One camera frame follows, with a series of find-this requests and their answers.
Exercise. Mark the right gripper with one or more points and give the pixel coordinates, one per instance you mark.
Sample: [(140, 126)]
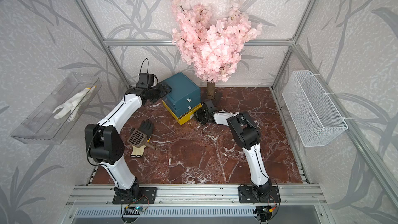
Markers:
[(196, 114)]

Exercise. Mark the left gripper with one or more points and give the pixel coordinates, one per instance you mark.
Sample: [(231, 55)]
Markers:
[(164, 92)]

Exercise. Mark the teal yellow drawer box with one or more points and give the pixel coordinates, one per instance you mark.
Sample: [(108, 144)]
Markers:
[(185, 94)]

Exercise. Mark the yellow bottom drawer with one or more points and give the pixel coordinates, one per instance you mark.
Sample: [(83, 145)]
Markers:
[(184, 118)]

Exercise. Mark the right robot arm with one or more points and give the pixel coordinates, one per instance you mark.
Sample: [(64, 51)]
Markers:
[(246, 135)]

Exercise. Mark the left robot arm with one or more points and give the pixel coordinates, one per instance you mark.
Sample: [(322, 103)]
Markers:
[(103, 142)]

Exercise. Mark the brown slotted spatula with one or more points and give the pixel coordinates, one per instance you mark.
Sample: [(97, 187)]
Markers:
[(138, 139)]

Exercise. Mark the pink blossom artificial tree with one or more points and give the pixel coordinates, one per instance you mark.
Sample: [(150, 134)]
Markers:
[(212, 48)]

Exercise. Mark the white glove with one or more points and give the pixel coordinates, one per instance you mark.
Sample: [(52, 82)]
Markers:
[(73, 105)]

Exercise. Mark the left circuit board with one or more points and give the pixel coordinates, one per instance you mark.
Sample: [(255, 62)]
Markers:
[(134, 210)]

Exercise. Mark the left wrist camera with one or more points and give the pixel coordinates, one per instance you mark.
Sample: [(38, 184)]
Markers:
[(145, 80)]

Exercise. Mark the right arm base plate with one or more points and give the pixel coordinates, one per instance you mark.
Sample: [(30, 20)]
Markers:
[(249, 194)]

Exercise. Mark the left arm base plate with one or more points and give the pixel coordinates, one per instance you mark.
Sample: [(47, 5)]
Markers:
[(141, 195)]

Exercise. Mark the white wire mesh basket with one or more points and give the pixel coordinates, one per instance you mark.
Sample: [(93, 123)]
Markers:
[(316, 118)]

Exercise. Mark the clear acrylic wall tray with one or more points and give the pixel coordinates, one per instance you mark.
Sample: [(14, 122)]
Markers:
[(51, 122)]

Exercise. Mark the aluminium front rail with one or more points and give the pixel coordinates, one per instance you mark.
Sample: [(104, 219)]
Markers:
[(196, 195)]

